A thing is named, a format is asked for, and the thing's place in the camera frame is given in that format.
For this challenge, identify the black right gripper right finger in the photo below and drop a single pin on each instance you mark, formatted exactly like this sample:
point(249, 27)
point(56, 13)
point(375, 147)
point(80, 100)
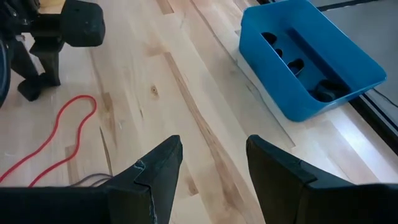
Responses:
point(286, 199)

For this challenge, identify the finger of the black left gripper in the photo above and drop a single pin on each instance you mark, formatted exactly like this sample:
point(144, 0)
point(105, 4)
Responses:
point(21, 62)
point(49, 68)

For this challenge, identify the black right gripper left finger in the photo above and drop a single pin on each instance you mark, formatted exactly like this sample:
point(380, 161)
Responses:
point(149, 199)

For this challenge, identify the thin red rubber band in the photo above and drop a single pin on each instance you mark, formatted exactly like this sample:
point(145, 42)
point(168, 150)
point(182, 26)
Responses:
point(81, 96)

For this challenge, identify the blue plastic bin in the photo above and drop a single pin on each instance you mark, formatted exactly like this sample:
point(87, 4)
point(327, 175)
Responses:
point(280, 87)

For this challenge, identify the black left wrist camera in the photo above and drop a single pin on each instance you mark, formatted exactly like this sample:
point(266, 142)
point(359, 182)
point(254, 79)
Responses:
point(82, 23)

